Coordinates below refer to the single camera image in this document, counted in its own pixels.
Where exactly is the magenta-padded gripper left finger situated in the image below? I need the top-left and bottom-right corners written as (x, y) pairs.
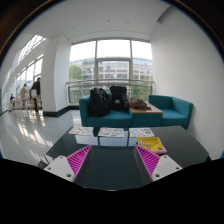
top-left (43, 144), bottom-right (95, 186)

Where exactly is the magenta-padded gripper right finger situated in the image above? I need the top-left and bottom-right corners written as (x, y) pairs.
top-left (133, 144), bottom-right (184, 186)

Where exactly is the teal wooden-topped side table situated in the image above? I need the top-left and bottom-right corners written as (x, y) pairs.
top-left (128, 102), bottom-right (164, 128)

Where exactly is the teal two-seat sofa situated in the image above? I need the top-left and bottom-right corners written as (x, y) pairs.
top-left (78, 94), bottom-right (133, 129)

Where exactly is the brown crumpled jacket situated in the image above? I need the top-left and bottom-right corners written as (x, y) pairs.
top-left (127, 96), bottom-right (152, 111)

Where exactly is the plain black backpack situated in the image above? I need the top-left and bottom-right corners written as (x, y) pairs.
top-left (87, 87), bottom-right (112, 118)

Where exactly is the metal window railing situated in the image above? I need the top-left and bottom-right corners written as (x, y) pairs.
top-left (65, 78), bottom-right (155, 105)

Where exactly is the black backpack with tan patch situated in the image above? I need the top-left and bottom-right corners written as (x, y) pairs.
top-left (108, 84), bottom-right (130, 112)

